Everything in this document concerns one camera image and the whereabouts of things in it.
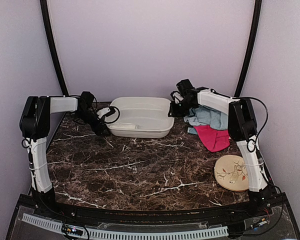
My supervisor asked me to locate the left camera black cable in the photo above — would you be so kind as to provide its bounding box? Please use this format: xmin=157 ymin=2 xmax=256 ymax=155
xmin=73 ymin=96 xmax=121 ymax=125

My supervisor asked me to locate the round floral wooden plate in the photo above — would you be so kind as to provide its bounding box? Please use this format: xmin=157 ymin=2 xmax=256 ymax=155
xmin=214 ymin=155 xmax=249 ymax=192

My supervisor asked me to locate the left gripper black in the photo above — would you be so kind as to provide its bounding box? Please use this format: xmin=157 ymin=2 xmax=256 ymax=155
xmin=75 ymin=109 xmax=111 ymax=136

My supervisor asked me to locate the white slotted cable duct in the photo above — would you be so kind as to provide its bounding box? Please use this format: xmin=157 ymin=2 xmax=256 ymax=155
xmin=21 ymin=213 xmax=229 ymax=240

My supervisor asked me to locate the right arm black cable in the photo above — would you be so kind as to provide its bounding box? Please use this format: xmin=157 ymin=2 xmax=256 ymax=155
xmin=209 ymin=88 xmax=278 ymax=188

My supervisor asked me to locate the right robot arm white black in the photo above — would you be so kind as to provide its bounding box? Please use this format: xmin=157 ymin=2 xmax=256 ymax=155
xmin=168 ymin=79 xmax=268 ymax=217

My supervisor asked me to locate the light blue towel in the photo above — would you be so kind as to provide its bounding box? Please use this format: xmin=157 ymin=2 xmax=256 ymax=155
xmin=183 ymin=106 xmax=228 ymax=135

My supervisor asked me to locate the white embroidered towel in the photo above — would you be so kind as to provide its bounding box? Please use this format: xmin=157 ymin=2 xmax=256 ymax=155
xmin=111 ymin=122 xmax=138 ymax=130

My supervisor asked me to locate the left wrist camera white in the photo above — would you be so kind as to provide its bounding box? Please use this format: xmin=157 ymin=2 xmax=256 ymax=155
xmin=96 ymin=107 xmax=116 ymax=119

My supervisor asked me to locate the pink towel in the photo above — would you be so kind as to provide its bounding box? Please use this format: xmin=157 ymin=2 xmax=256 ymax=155
xmin=194 ymin=125 xmax=230 ymax=153

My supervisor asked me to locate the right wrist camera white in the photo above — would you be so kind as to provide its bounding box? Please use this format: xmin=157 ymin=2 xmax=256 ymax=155
xmin=170 ymin=91 xmax=184 ymax=104

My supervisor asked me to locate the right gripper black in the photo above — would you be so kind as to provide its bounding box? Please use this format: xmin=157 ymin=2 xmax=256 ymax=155
xmin=168 ymin=98 xmax=196 ymax=118

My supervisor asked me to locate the right black frame post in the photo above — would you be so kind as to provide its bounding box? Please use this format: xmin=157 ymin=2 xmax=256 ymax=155
xmin=234 ymin=0 xmax=262 ymax=97

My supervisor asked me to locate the white plastic basin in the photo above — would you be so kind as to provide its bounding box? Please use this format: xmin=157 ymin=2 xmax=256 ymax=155
xmin=105 ymin=96 xmax=175 ymax=139

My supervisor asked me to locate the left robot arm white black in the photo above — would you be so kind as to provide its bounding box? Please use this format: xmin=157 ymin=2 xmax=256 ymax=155
xmin=19 ymin=91 xmax=110 ymax=218

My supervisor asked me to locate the black frame post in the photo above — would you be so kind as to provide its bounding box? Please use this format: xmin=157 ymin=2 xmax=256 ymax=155
xmin=39 ymin=0 xmax=69 ymax=96
xmin=234 ymin=0 xmax=262 ymax=97

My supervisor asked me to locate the left black frame post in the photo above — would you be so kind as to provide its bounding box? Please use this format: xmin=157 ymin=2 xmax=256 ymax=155
xmin=39 ymin=0 xmax=69 ymax=96

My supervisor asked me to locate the black front rail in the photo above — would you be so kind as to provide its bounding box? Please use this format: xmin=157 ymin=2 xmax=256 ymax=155
xmin=34 ymin=197 xmax=288 ymax=227

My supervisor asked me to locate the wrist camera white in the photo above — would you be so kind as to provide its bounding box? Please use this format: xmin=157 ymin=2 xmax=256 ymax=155
xmin=96 ymin=107 xmax=116 ymax=119
xmin=170 ymin=91 xmax=184 ymax=104

